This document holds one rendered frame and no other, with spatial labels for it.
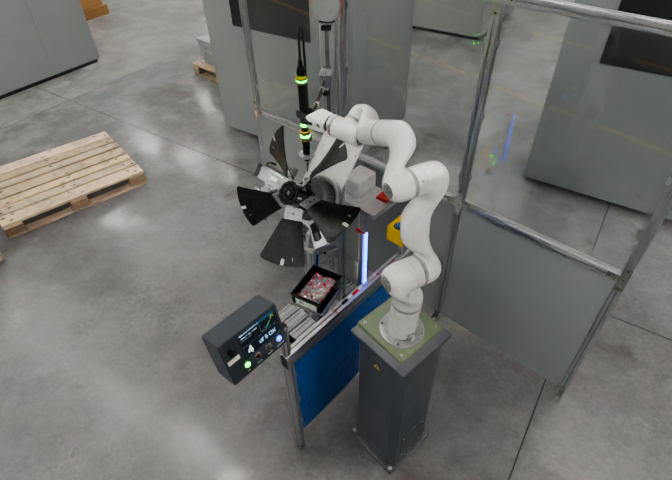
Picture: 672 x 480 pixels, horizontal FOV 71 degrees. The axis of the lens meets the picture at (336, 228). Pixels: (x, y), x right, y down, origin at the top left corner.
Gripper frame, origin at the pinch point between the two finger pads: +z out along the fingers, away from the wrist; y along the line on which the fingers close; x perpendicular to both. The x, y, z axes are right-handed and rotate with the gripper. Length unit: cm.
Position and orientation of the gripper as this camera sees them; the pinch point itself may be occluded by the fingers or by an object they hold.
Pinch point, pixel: (304, 112)
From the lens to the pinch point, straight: 202.5
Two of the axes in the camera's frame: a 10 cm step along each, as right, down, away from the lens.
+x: -0.2, -7.5, -6.6
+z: -7.4, -4.3, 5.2
